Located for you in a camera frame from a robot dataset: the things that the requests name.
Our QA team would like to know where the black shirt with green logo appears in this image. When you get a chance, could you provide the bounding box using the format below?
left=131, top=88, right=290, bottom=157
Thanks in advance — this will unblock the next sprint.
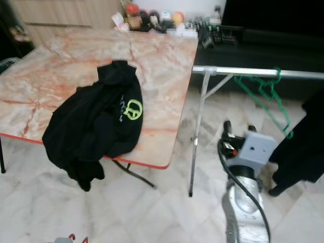
left=42, top=60, right=143, bottom=192

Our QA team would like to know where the navy blue t-shirt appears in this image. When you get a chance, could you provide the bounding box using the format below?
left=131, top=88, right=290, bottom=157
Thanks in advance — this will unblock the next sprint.
left=268, top=86, right=324, bottom=197

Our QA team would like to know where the metal clothes drying rack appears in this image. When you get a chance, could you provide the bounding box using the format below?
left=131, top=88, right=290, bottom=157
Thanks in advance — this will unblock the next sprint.
left=187, top=66, right=324, bottom=198

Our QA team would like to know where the black television console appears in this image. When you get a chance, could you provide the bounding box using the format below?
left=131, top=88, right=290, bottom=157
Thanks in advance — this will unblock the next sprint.
left=192, top=25, right=324, bottom=99

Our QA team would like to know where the small black device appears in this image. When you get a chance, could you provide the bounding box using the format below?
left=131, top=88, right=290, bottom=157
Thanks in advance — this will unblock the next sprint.
left=215, top=25, right=238, bottom=45

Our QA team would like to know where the black remote control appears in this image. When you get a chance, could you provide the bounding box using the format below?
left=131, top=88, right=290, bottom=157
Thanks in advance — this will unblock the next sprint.
left=200, top=23, right=216, bottom=49

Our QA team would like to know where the white paper stack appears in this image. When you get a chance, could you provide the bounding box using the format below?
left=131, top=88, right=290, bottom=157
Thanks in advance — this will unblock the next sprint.
left=170, top=23, right=198, bottom=37

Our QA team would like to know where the black flat television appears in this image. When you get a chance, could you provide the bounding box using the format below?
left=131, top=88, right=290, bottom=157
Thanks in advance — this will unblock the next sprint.
left=220, top=0, right=324, bottom=31

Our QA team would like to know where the orange yellow round toy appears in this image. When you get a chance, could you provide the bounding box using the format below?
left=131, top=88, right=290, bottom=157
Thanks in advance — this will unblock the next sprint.
left=172, top=11, right=184, bottom=25

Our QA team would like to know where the white blue round toy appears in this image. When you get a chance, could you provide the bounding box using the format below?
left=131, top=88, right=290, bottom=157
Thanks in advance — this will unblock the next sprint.
left=159, top=10, right=173, bottom=22

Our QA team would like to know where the black plush toy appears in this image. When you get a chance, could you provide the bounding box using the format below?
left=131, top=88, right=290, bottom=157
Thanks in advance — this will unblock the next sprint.
left=142, top=10, right=161, bottom=31

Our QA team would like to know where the red lidded jar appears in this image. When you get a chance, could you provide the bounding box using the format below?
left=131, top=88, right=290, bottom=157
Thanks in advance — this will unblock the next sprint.
left=127, top=3, right=142, bottom=30

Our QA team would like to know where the pink white tissue pack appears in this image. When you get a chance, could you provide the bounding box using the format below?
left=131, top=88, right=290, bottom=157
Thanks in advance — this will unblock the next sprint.
left=112, top=13, right=129, bottom=31

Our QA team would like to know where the light wooden cabinet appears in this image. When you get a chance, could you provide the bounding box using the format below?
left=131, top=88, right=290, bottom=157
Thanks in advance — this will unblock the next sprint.
left=10, top=0, right=125, bottom=49

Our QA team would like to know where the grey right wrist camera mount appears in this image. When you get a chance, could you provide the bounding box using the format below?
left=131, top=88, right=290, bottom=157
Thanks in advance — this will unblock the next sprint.
left=235, top=132, right=279, bottom=170

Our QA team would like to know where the green wire clothes hanger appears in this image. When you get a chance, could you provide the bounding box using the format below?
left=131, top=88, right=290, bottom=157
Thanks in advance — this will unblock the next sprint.
left=234, top=68, right=295, bottom=140

